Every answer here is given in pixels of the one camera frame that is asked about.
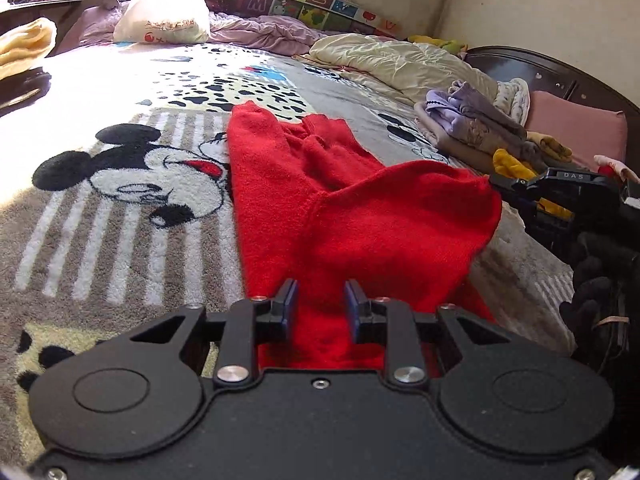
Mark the red knit sweater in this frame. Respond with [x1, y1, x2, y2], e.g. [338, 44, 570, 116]
[227, 102, 502, 370]

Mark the black gloved right hand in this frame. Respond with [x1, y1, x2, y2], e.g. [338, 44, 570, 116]
[560, 233, 639, 374]

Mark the mustard yellow knit garment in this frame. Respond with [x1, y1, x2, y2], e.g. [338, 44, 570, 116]
[492, 148, 574, 221]

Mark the pink pillow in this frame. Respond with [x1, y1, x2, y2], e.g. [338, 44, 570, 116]
[526, 91, 628, 170]

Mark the folded beige pink garment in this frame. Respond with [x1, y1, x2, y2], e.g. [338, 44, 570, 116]
[413, 103, 494, 174]

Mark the white patterned cloth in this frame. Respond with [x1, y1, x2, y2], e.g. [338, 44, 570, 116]
[494, 78, 530, 126]

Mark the dark wooden headboard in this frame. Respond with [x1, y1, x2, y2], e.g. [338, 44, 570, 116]
[464, 46, 639, 128]

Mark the folded purple garment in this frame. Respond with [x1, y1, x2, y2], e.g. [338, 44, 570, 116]
[422, 80, 527, 155]

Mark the mickey mouse bed blanket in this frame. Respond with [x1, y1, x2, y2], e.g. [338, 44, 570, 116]
[1, 44, 574, 466]

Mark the yellow plush toy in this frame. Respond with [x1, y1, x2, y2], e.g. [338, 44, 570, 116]
[407, 35, 468, 56]

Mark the cream quilted blanket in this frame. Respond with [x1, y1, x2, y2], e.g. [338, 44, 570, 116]
[308, 34, 499, 102]

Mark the purple crumpled bedsheet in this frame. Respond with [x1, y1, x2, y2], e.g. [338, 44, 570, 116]
[56, 3, 326, 56]

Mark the white plastic bag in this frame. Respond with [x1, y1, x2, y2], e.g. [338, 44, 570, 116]
[113, 0, 209, 44]

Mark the colourful alphabet foam mat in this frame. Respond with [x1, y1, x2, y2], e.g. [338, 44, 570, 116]
[205, 0, 405, 39]

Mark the yellow fluffy garment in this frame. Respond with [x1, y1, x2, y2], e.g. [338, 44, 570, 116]
[0, 18, 58, 80]

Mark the dark side table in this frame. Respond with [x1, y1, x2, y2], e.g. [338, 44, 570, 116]
[0, 0, 82, 35]

